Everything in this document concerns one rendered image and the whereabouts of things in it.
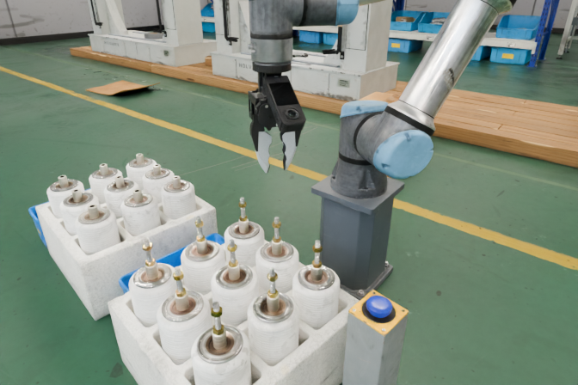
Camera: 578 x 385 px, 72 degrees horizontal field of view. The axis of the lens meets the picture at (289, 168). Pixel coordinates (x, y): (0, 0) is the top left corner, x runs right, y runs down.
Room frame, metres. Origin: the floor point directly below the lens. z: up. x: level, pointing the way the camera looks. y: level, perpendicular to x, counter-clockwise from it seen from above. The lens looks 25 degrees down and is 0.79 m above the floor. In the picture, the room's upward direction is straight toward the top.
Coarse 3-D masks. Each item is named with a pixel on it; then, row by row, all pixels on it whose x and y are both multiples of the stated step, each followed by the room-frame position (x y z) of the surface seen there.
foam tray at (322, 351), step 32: (224, 256) 0.82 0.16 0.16; (128, 320) 0.59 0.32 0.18; (128, 352) 0.59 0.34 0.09; (160, 352) 0.51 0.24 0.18; (320, 352) 0.53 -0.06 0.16; (160, 384) 0.48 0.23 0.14; (192, 384) 0.48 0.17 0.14; (256, 384) 0.45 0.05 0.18; (288, 384) 0.47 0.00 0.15; (320, 384) 0.53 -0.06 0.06
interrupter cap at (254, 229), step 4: (232, 224) 0.82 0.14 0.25; (236, 224) 0.82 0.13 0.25; (252, 224) 0.82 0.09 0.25; (256, 224) 0.82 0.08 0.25; (232, 228) 0.81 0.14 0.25; (236, 228) 0.81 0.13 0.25; (252, 228) 0.81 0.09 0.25; (256, 228) 0.81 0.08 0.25; (232, 232) 0.79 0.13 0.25; (236, 232) 0.79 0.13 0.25; (240, 232) 0.80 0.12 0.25; (248, 232) 0.80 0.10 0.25; (252, 232) 0.79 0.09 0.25; (256, 232) 0.79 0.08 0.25; (232, 236) 0.77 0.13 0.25; (236, 236) 0.77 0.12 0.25; (240, 236) 0.77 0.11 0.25; (244, 236) 0.77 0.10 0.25; (248, 236) 0.77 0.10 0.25; (252, 236) 0.77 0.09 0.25
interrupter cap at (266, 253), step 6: (264, 246) 0.74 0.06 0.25; (270, 246) 0.74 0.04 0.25; (282, 246) 0.74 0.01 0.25; (288, 246) 0.74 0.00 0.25; (264, 252) 0.71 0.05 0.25; (270, 252) 0.72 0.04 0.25; (282, 252) 0.72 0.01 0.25; (288, 252) 0.71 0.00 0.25; (264, 258) 0.69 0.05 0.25; (270, 258) 0.69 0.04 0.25; (276, 258) 0.69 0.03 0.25; (282, 258) 0.69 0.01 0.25; (288, 258) 0.69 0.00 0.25
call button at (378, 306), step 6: (372, 300) 0.49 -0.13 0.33; (378, 300) 0.49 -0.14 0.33; (384, 300) 0.49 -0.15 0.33; (366, 306) 0.48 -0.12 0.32; (372, 306) 0.47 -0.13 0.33; (378, 306) 0.47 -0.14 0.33; (384, 306) 0.47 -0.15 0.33; (390, 306) 0.47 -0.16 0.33; (372, 312) 0.47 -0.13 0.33; (378, 312) 0.46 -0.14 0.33; (384, 312) 0.46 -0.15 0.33; (390, 312) 0.47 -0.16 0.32
